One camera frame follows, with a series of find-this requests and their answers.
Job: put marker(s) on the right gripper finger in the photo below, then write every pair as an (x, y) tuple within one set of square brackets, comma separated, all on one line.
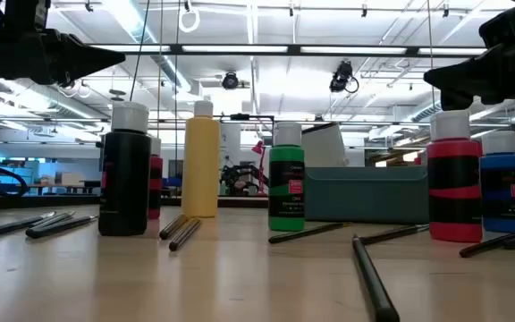
[(458, 102), (463, 76)]

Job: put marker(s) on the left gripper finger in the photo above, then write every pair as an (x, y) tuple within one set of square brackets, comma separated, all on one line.
[(83, 56)]

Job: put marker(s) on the blue small paint bottle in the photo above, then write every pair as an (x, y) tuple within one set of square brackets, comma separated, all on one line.
[(501, 165)]

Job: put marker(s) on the teal plastic caddy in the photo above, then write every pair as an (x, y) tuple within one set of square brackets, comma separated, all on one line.
[(365, 201)]

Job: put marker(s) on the black small paint bottle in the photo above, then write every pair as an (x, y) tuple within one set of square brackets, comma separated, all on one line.
[(123, 188)]

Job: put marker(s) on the crimson small paint bottle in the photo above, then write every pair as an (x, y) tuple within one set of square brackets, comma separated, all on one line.
[(156, 179)]

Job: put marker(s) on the black pens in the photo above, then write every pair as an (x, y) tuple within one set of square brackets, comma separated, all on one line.
[(490, 245)]

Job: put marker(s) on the short black pen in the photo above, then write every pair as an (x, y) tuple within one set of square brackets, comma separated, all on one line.
[(391, 233)]

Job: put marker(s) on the tall yellow paint bottle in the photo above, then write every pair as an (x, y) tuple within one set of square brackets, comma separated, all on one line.
[(200, 170)]

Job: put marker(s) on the green small paint bottle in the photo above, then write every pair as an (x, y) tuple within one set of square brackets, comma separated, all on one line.
[(286, 154)]

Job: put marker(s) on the long black pen foreground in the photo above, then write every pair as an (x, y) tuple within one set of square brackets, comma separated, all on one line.
[(374, 282)]

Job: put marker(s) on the black benchtop robot arm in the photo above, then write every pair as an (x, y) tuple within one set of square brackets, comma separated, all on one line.
[(239, 172)]

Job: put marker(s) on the cardboard box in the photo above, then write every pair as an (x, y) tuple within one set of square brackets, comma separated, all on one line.
[(72, 179)]

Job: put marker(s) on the white pillar panel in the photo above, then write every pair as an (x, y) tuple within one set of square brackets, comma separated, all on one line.
[(230, 143)]

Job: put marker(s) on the pink desk lamp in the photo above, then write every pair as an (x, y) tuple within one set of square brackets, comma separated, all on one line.
[(259, 148)]

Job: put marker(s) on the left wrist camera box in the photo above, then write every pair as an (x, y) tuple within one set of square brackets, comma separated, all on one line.
[(25, 15)]

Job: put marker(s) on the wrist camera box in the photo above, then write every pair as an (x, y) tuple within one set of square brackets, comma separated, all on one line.
[(25, 15), (512, 22)]

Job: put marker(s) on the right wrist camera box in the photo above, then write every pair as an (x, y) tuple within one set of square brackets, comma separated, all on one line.
[(512, 22)]

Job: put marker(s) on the black hanging camera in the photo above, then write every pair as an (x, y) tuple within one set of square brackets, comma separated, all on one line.
[(342, 76), (230, 80)]

